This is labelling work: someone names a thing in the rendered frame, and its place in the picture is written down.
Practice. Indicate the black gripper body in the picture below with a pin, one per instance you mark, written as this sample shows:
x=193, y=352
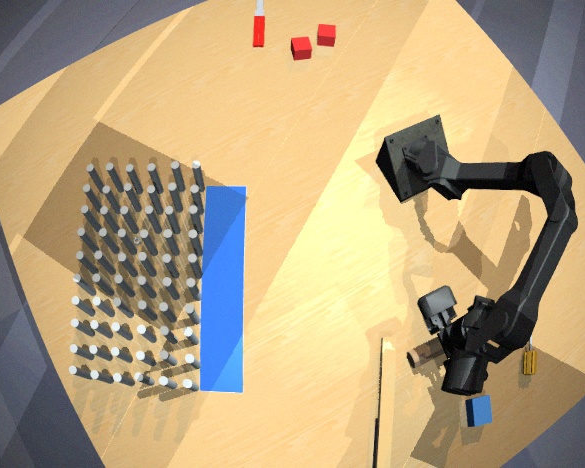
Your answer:
x=434, y=306

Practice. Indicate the blue block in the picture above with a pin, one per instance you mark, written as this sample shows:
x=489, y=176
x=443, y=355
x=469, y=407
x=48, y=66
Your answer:
x=478, y=411

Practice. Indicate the blue taped strip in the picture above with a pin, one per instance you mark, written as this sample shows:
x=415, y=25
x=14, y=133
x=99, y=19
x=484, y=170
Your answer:
x=222, y=286

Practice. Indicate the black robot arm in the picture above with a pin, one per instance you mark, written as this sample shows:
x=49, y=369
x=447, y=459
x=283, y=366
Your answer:
x=511, y=320

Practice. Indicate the red cube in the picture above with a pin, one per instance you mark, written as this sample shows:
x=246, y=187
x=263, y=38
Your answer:
x=326, y=35
x=301, y=48

